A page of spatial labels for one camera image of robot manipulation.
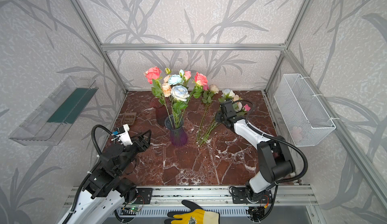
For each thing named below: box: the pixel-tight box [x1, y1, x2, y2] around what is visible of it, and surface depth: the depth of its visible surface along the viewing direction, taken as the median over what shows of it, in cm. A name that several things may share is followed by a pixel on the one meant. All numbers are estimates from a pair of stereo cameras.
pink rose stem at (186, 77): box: [182, 70, 192, 88], surface depth 75 cm
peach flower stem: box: [161, 75, 176, 128], surface depth 72 cm
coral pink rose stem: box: [179, 72, 209, 128], surface depth 71 cm
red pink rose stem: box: [143, 66, 174, 130], surface depth 69 cm
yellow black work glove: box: [164, 199, 220, 224], surface depth 68 cm
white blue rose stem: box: [170, 84, 190, 129], surface depth 65 cm
